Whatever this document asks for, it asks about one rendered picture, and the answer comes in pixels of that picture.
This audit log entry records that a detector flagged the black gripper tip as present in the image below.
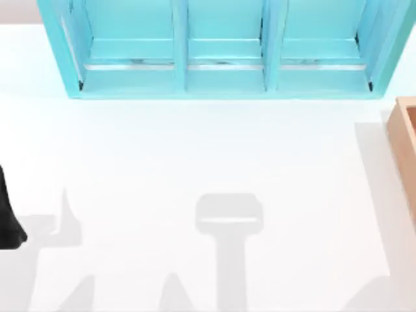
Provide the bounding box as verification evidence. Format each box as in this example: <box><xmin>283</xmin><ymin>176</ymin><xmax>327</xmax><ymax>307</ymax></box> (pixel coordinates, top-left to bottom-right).
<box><xmin>0</xmin><ymin>165</ymin><xmax>28</xmax><ymax>252</ymax></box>

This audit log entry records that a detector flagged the light blue rack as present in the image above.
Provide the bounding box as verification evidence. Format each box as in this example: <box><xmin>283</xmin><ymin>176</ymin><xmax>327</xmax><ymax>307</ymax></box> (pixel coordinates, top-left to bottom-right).
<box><xmin>36</xmin><ymin>0</ymin><xmax>416</xmax><ymax>101</ymax></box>

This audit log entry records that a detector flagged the shallow salmon-coloured box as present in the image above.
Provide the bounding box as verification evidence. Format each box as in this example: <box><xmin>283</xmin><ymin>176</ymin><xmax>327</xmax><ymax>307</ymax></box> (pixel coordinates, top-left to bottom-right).
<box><xmin>385</xmin><ymin>96</ymin><xmax>416</xmax><ymax>228</ymax></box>

